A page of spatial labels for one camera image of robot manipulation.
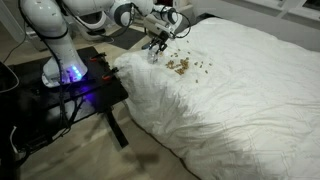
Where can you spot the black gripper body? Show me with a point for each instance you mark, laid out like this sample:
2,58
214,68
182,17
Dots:
160,38

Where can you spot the orange pellet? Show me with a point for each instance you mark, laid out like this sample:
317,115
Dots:
161,52

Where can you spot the clear plastic jar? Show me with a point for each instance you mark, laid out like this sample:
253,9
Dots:
153,57

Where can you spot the brown pellets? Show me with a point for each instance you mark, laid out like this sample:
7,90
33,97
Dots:
181,66

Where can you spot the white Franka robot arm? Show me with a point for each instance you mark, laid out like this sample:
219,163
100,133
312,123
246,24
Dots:
56,40

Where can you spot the black floor mat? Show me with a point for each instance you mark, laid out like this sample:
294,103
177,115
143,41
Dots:
126,37

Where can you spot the orange black clamp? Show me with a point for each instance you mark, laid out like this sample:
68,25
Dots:
97,57
110,74

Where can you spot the black robot table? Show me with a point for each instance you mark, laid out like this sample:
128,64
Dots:
96,90

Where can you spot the white quilted duvet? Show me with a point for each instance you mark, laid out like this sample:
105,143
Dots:
233,100

